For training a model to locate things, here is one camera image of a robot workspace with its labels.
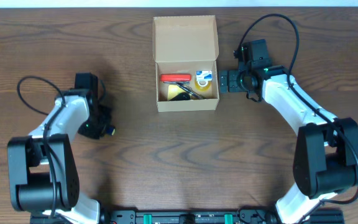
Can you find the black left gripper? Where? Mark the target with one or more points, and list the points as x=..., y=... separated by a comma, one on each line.
x=105, y=117

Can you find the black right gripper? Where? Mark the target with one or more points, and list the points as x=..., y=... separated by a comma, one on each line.
x=224, y=81

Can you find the yellow highlighter marker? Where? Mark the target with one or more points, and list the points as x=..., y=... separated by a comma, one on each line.
x=110, y=130

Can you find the white blue staples box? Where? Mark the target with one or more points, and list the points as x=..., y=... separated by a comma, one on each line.
x=204, y=75

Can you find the yellow tape roll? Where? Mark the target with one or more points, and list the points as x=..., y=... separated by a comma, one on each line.
x=203, y=85

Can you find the black pen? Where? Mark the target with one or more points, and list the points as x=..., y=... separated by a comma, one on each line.
x=187, y=89

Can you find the black pencil sharpener with pencil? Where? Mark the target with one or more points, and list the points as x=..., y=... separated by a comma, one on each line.
x=181, y=97

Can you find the brown cardboard box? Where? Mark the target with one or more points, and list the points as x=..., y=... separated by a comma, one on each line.
x=185, y=44

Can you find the red black stapler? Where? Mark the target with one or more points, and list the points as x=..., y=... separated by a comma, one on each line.
x=175, y=78

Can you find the yellow spiral notepad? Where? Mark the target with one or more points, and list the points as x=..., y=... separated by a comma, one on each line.
x=173, y=91

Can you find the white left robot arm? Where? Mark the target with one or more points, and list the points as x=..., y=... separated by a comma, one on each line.
x=43, y=178

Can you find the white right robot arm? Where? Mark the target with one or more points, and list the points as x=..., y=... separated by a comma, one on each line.
x=326, y=154

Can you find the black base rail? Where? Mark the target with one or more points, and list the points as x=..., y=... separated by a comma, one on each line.
x=245, y=216

